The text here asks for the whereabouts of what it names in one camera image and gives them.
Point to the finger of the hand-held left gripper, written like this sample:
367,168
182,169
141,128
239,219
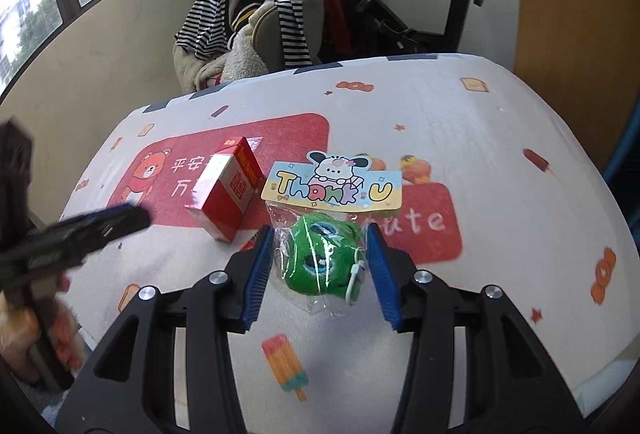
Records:
105,224

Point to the green plush toy packet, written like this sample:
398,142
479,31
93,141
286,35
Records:
320,259

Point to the beige fleece garment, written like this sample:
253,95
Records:
245,59

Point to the person's left hand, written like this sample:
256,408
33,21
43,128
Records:
15,339

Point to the red cardboard box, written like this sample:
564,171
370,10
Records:
235,194

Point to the printed white table cloth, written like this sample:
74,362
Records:
500,224

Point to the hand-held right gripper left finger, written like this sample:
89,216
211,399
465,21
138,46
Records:
260,274

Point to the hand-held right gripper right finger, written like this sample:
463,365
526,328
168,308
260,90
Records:
382,274

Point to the wooden wall panel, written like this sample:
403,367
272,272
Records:
575,14

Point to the dark sweater with yellow stripes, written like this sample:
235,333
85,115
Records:
245,18

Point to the red scarf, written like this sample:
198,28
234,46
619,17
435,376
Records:
335,14

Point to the black white striped shirt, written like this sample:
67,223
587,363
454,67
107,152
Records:
210,9

